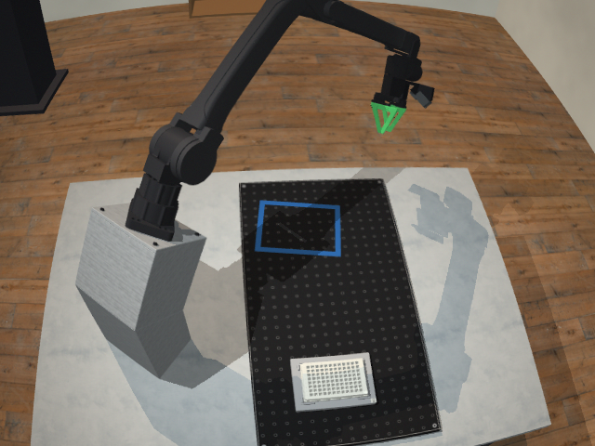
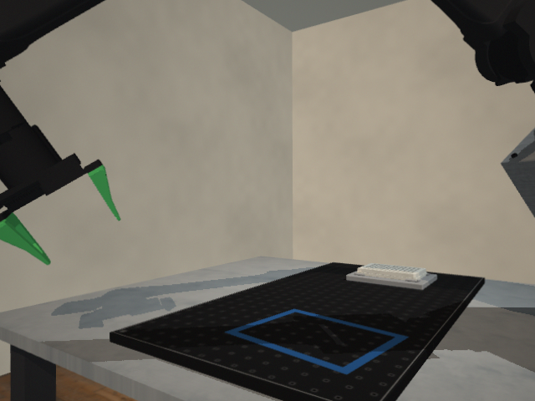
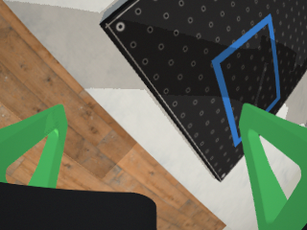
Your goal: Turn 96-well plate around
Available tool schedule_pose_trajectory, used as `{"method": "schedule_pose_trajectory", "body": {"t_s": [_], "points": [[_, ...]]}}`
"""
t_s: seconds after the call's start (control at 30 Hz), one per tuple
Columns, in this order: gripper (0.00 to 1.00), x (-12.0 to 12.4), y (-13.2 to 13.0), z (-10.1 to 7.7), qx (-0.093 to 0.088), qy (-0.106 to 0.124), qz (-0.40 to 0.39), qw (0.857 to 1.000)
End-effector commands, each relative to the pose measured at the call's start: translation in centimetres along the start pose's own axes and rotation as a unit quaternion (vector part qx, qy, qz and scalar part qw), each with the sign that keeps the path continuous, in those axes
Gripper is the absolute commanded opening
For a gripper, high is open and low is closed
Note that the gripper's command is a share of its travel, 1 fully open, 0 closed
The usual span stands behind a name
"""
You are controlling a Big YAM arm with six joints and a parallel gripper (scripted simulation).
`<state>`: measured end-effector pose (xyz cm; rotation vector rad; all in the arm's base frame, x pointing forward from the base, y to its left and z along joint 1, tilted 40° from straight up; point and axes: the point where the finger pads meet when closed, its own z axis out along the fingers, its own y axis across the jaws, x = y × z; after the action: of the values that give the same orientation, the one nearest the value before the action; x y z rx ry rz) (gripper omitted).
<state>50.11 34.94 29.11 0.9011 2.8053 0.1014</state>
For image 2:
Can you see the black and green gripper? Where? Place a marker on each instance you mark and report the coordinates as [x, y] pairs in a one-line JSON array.
[[26, 164]]

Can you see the blue rectangular tape outline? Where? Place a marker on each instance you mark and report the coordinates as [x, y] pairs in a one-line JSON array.
[[346, 369]]

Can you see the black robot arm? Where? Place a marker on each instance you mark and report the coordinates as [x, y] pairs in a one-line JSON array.
[[500, 57]]

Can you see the white well plate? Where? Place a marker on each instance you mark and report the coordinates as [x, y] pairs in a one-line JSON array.
[[392, 272]]

